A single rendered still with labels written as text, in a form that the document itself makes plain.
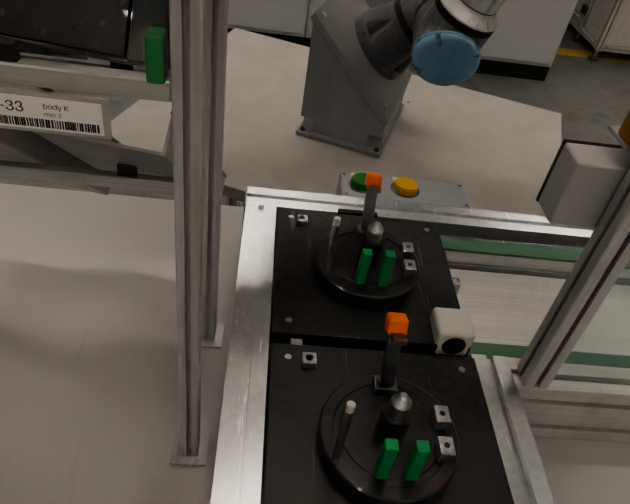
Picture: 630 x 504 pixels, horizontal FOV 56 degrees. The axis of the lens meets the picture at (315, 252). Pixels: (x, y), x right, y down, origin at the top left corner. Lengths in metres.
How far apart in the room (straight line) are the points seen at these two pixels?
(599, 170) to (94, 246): 0.71
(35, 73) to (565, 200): 0.45
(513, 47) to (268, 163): 3.09
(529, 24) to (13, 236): 3.52
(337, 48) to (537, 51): 3.09
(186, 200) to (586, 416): 0.57
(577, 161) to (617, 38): 4.43
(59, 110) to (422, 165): 0.93
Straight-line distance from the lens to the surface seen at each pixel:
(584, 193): 0.60
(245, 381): 0.67
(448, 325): 0.73
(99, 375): 0.80
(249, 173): 1.14
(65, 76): 0.43
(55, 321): 0.87
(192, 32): 0.39
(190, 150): 0.43
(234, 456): 0.61
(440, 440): 0.61
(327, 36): 1.17
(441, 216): 0.94
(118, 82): 0.42
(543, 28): 4.14
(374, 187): 0.78
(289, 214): 0.86
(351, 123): 1.23
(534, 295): 0.94
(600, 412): 0.83
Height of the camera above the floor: 1.49
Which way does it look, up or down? 40 degrees down
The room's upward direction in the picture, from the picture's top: 10 degrees clockwise
